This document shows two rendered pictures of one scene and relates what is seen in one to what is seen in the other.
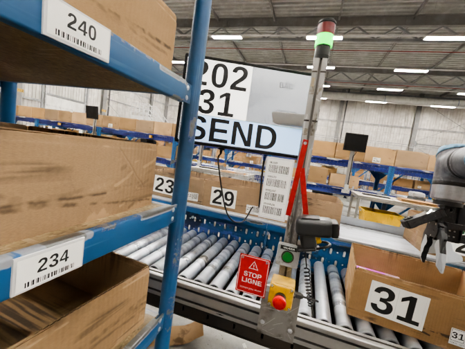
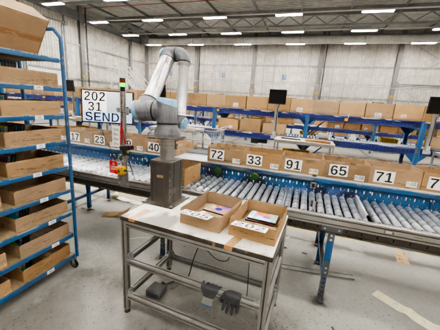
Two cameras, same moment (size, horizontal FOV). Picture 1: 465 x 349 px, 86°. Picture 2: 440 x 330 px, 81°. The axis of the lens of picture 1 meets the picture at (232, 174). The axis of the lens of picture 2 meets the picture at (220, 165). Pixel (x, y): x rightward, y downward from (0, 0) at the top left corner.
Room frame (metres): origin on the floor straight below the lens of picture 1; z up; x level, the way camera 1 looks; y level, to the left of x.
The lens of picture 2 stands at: (-1.54, -1.17, 1.51)
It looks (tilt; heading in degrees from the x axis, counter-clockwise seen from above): 14 degrees down; 1
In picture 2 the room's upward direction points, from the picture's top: 4 degrees clockwise
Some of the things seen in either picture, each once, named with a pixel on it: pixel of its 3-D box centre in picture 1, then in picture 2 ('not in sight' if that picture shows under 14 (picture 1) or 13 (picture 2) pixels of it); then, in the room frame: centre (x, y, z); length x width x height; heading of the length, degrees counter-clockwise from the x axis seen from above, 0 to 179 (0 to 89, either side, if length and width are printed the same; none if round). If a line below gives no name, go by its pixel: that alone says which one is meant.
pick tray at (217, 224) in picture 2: not in sight; (212, 209); (0.08, -1.10, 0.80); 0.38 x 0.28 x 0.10; 158
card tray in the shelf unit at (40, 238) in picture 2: not in sight; (33, 235); (0.25, 0.32, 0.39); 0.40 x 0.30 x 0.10; 164
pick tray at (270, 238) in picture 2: not in sight; (259, 219); (-0.02, -1.41, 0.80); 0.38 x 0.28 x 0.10; 159
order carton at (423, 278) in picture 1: (407, 290); (175, 170); (0.86, -0.69, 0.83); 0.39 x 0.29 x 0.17; 67
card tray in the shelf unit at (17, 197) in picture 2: not in sight; (27, 186); (0.26, 0.32, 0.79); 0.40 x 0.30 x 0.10; 165
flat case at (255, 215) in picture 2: not in sight; (263, 217); (0.07, -1.45, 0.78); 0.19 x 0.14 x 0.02; 70
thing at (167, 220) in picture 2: not in sight; (208, 217); (0.08, -1.08, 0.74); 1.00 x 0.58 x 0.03; 70
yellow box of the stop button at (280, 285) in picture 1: (293, 296); (123, 171); (0.71, -0.23, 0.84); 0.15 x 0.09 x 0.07; 73
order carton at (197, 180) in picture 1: (185, 185); (112, 139); (1.69, 0.31, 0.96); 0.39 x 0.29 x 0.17; 73
